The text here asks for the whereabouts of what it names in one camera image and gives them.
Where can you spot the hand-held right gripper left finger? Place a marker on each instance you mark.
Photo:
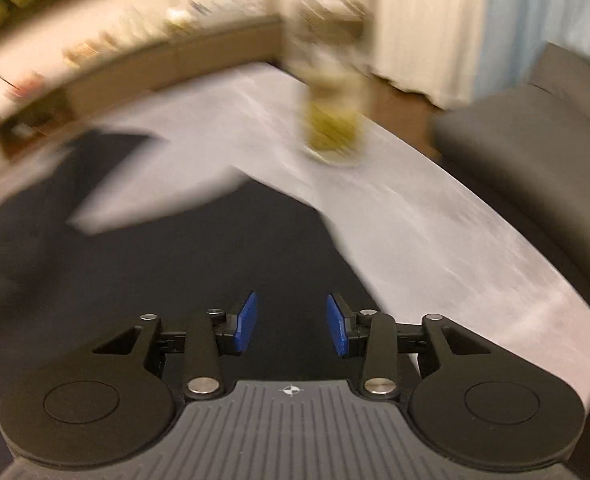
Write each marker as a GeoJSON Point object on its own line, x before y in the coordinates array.
{"type": "Point", "coordinates": [246, 322]}

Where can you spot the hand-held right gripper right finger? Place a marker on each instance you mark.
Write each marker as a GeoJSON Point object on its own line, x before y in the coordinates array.
{"type": "Point", "coordinates": [336, 324]}

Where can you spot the black garment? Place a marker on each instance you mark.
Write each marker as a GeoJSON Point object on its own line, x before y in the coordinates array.
{"type": "Point", "coordinates": [140, 270]}

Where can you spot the glass vase with flowers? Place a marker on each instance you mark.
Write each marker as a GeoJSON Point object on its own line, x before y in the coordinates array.
{"type": "Point", "coordinates": [332, 95]}

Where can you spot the low wooden sideboard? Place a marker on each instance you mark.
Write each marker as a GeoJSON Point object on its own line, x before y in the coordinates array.
{"type": "Point", "coordinates": [140, 75]}

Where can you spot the grey sofa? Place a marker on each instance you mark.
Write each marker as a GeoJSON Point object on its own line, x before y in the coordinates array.
{"type": "Point", "coordinates": [530, 125]}

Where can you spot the cream curtain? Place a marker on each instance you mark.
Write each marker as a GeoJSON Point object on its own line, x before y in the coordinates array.
{"type": "Point", "coordinates": [375, 20]}

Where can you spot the clutter on sideboard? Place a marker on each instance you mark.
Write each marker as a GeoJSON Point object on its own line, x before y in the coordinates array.
{"type": "Point", "coordinates": [140, 30]}

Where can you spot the pale blue curtain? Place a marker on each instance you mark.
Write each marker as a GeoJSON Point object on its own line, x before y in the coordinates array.
{"type": "Point", "coordinates": [550, 10]}

